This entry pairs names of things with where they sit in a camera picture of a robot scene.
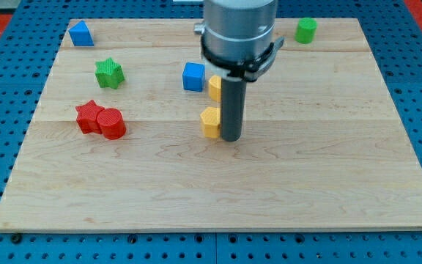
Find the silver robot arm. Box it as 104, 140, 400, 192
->
194, 0, 284, 82

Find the blue triangle block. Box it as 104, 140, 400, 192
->
68, 21, 94, 46

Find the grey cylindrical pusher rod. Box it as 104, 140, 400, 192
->
221, 79, 246, 142

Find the yellow hexagon block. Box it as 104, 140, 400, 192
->
200, 107, 221, 139

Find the red cylinder block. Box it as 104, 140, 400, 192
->
97, 108, 126, 140

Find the wooden board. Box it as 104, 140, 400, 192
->
0, 18, 422, 233

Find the green cylinder block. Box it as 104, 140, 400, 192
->
295, 18, 318, 44

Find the green star block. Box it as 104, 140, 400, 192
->
95, 57, 125, 89

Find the yellow block behind rod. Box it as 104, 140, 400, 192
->
207, 75, 221, 102

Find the red star block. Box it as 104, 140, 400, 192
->
75, 100, 105, 134

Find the blue cube block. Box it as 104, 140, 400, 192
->
182, 62, 205, 92

